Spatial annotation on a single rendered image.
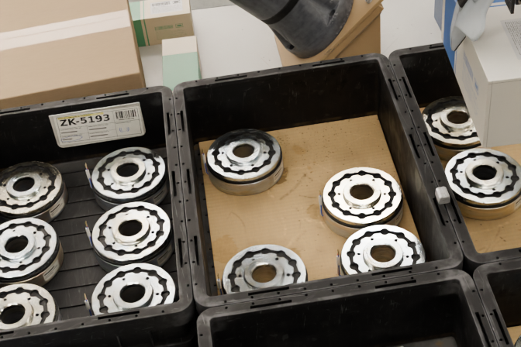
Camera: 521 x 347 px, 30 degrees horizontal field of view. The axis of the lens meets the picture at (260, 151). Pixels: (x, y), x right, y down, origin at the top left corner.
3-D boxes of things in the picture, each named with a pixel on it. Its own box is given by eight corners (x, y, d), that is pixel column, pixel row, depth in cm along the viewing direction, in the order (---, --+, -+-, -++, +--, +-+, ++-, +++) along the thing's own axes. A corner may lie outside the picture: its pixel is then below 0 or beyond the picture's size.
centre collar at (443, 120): (433, 113, 135) (433, 109, 135) (467, 104, 136) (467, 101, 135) (447, 135, 131) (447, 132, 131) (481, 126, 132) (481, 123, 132)
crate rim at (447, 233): (174, 96, 136) (171, 83, 134) (385, 64, 137) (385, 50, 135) (197, 323, 106) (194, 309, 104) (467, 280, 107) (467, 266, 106)
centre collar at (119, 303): (110, 285, 117) (109, 282, 117) (150, 275, 118) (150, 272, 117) (115, 317, 114) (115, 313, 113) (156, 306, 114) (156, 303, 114)
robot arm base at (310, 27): (288, 14, 171) (245, -15, 166) (350, -39, 162) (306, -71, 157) (292, 74, 161) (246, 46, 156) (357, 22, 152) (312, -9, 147)
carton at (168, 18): (66, 56, 180) (59, 30, 176) (67, 38, 185) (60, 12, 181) (194, 39, 181) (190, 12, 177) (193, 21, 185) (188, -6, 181)
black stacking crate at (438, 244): (185, 147, 142) (174, 87, 134) (384, 117, 143) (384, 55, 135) (209, 372, 113) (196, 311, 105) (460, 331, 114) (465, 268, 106)
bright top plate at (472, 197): (439, 153, 130) (439, 150, 129) (515, 149, 129) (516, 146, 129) (450, 207, 122) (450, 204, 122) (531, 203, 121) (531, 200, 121)
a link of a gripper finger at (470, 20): (440, 66, 100) (497, -2, 95) (429, 32, 105) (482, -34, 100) (464, 77, 102) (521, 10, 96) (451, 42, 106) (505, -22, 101)
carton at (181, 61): (167, 66, 175) (161, 39, 171) (200, 62, 175) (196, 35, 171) (169, 156, 157) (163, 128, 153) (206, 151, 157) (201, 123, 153)
